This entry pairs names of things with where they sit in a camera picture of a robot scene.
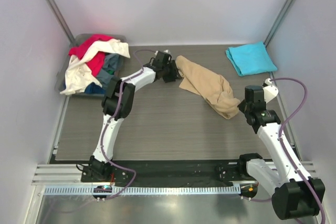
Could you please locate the beige t shirt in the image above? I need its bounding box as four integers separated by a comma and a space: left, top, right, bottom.
175, 56, 240, 120

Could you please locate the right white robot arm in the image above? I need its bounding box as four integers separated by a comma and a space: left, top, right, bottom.
236, 98, 326, 223

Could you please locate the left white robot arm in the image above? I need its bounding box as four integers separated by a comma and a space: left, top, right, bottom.
81, 60, 181, 182

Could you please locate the folded cyan t shirt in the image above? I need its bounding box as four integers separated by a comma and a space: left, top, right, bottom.
225, 41, 278, 77

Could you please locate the grey blue t shirt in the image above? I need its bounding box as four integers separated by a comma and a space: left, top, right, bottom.
96, 54, 123, 90

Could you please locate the red t shirt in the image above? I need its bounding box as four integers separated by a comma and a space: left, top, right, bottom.
68, 34, 113, 77

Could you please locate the dark blue t shirt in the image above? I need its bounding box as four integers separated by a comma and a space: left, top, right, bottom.
84, 83, 105, 94

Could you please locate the cream white t shirt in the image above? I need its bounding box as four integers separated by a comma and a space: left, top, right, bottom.
60, 38, 130, 95

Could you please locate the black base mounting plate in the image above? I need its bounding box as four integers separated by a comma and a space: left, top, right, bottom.
80, 158, 254, 186

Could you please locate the grey plastic bin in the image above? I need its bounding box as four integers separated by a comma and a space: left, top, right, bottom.
55, 34, 127, 99

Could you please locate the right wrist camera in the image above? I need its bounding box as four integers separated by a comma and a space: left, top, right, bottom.
245, 85, 266, 105

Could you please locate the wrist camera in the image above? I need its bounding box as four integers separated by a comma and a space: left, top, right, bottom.
245, 85, 266, 105
153, 51, 172, 68

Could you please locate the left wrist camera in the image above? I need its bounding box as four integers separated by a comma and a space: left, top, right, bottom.
153, 51, 172, 68

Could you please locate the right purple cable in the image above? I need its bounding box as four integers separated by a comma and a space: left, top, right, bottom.
240, 77, 327, 224

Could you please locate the slotted cable duct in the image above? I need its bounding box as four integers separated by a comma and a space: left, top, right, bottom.
44, 185, 241, 196

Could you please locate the aluminium front rail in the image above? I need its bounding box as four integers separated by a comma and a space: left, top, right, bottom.
31, 161, 321, 186

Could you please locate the left aluminium frame post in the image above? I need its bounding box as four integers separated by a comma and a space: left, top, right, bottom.
46, 0, 75, 44

